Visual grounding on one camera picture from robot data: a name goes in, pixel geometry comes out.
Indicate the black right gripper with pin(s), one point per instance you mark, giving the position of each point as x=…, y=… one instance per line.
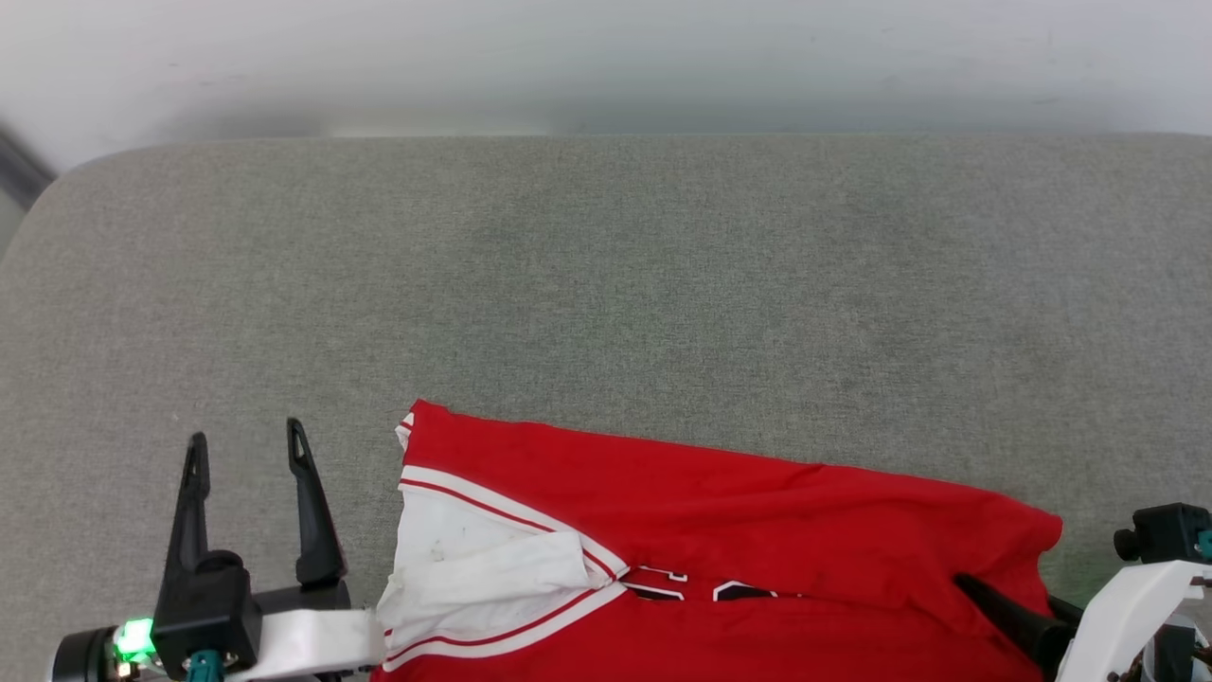
x=1056, y=649

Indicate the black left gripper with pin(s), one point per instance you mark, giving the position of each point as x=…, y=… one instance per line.
x=208, y=611

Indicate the red white basketball jersey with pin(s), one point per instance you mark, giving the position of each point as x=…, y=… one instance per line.
x=757, y=530

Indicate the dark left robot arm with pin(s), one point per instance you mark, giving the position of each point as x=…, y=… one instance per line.
x=83, y=655

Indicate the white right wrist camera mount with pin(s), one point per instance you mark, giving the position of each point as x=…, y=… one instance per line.
x=1127, y=616

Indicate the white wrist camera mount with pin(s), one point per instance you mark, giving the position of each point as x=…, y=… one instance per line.
x=308, y=642
x=1127, y=616

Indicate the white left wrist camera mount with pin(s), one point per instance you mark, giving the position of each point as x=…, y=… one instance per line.
x=308, y=642

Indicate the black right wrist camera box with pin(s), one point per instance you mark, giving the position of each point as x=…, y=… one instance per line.
x=1169, y=532

